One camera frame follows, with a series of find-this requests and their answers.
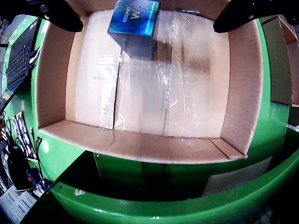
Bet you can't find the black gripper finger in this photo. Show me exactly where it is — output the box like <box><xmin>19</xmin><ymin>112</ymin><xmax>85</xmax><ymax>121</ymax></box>
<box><xmin>25</xmin><ymin>0</ymin><xmax>84</xmax><ymax>33</ymax></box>
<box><xmin>213</xmin><ymin>0</ymin><xmax>299</xmax><ymax>34</ymax></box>

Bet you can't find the divided cardboard box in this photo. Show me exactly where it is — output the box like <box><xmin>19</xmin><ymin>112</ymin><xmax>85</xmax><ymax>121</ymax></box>
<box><xmin>259</xmin><ymin>15</ymin><xmax>299</xmax><ymax>107</ymax></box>

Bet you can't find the black patterned card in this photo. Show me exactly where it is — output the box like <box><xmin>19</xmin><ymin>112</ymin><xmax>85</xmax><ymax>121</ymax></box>
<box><xmin>13</xmin><ymin>111</ymin><xmax>38</xmax><ymax>161</ymax></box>

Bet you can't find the grey paper label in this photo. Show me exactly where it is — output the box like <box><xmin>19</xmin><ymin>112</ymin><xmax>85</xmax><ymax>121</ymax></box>
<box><xmin>202</xmin><ymin>156</ymin><xmax>273</xmax><ymax>196</ymax></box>

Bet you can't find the blue cosmetic product box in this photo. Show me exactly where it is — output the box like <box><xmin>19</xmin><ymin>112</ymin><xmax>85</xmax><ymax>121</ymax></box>
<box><xmin>107</xmin><ymin>0</ymin><xmax>161</xmax><ymax>60</ymax></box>

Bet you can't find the blue and red plug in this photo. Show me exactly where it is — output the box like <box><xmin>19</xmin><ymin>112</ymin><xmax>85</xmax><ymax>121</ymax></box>
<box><xmin>27</xmin><ymin>168</ymin><xmax>40</xmax><ymax>185</ymax></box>

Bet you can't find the large cardboard tray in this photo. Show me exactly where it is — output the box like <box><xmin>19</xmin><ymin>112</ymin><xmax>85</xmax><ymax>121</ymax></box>
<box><xmin>35</xmin><ymin>0</ymin><xmax>264</xmax><ymax>164</ymax></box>

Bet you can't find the printed paper sheet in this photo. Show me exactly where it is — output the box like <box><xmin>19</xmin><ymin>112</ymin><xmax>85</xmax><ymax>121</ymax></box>
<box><xmin>0</xmin><ymin>186</ymin><xmax>36</xmax><ymax>224</ymax></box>

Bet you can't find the black laptop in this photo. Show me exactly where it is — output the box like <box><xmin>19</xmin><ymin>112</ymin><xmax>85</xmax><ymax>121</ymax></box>
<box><xmin>0</xmin><ymin>17</ymin><xmax>42</xmax><ymax>115</ymax></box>

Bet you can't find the black round pouch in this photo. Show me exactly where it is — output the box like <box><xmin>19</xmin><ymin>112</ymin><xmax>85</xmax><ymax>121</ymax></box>
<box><xmin>7</xmin><ymin>149</ymin><xmax>30</xmax><ymax>189</ymax></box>

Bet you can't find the thin black jack cable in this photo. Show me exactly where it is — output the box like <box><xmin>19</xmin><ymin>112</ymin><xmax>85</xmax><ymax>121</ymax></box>
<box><xmin>30</xmin><ymin>127</ymin><xmax>51</xmax><ymax>182</ymax></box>

